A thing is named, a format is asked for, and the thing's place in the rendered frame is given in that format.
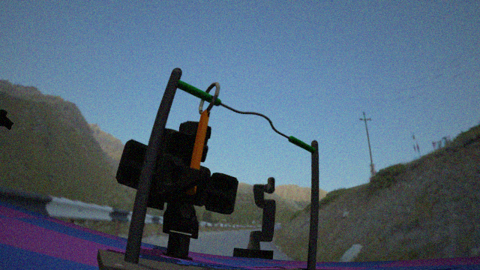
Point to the orange handle with grey loop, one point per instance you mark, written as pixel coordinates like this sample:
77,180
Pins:
201,131

